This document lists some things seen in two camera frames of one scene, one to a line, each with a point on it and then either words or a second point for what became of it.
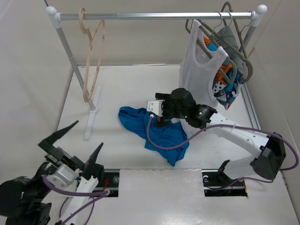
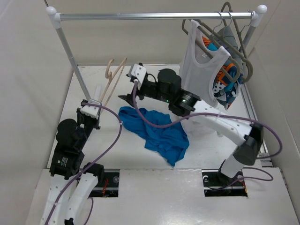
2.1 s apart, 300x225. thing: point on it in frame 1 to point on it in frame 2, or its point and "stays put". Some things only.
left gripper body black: [60, 153] to [89, 122]
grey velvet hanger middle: [223, 38] stays put
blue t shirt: [135, 120] stays put
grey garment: [228, 45] stays put
